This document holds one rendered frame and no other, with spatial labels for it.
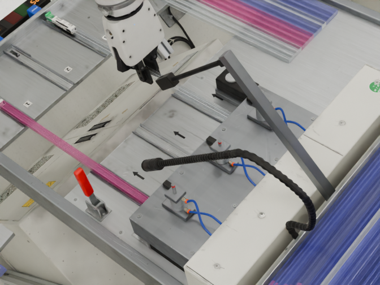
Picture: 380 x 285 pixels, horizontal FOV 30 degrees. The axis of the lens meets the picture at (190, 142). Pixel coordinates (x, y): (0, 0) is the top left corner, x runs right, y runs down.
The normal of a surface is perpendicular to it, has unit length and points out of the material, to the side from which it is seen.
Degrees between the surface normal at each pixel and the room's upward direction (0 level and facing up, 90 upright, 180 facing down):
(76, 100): 0
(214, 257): 47
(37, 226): 0
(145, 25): 33
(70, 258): 0
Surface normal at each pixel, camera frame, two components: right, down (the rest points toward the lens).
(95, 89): 0.48, -0.08
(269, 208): -0.12, -0.61
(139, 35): 0.72, 0.34
